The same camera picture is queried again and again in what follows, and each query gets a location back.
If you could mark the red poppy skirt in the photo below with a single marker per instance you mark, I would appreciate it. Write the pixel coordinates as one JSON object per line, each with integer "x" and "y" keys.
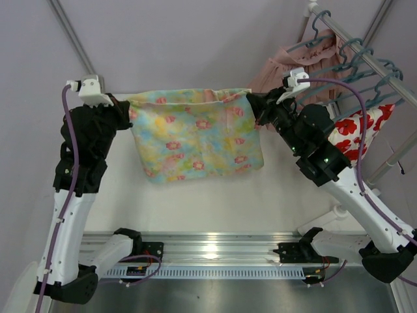
{"x": 348, "y": 131}

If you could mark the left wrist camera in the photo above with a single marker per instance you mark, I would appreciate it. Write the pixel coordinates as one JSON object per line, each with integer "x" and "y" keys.
{"x": 90, "y": 89}

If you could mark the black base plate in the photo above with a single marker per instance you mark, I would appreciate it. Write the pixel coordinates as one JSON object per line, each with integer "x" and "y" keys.
{"x": 294, "y": 252}
{"x": 152, "y": 248}

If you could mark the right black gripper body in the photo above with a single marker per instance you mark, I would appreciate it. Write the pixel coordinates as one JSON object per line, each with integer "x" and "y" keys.
{"x": 260, "y": 109}

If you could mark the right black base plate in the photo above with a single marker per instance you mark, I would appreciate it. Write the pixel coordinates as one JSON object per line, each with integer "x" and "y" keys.
{"x": 294, "y": 252}

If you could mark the pink ruffled skirt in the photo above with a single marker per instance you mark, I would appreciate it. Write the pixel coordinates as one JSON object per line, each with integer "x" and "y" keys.
{"x": 322, "y": 60}

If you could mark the white slotted cable duct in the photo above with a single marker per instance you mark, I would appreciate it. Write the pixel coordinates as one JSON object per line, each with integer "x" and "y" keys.
{"x": 269, "y": 272}

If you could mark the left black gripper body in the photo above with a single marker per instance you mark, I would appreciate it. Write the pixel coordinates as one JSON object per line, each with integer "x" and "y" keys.
{"x": 120, "y": 114}

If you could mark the metal clothes rail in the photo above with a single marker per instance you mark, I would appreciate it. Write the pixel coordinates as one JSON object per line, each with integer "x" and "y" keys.
{"x": 362, "y": 50}

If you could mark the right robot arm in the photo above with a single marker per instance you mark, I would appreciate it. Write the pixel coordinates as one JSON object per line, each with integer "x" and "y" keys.
{"x": 389, "y": 245}

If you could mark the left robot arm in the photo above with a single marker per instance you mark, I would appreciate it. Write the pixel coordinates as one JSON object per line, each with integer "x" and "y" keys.
{"x": 62, "y": 275}

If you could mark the pastel floral skirt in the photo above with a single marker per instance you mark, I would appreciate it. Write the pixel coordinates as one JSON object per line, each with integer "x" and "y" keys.
{"x": 195, "y": 133}

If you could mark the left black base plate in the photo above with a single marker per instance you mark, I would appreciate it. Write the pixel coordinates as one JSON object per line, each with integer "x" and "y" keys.
{"x": 152, "y": 248}

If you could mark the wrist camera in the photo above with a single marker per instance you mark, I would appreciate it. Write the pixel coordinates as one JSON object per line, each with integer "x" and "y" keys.
{"x": 90, "y": 89}
{"x": 292, "y": 85}

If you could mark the aluminium mounting rail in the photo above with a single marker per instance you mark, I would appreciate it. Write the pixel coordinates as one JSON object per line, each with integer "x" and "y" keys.
{"x": 216, "y": 248}

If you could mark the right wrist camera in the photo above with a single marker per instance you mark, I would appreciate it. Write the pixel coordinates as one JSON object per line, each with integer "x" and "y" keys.
{"x": 292, "y": 85}

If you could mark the teal empty hanger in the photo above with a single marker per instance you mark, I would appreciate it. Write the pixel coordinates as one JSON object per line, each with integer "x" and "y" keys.
{"x": 358, "y": 65}

